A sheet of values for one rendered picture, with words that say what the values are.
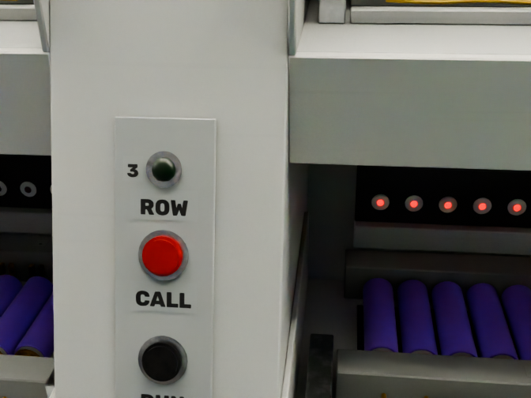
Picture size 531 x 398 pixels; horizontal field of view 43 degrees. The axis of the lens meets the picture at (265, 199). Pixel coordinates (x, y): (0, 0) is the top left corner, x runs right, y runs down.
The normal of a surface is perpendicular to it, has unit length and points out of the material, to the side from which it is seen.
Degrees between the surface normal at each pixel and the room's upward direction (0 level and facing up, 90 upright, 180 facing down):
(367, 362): 21
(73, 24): 90
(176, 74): 90
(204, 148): 90
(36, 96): 111
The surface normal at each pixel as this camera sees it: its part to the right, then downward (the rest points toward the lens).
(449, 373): -0.02, -0.88
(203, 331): -0.11, 0.11
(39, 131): -0.11, 0.47
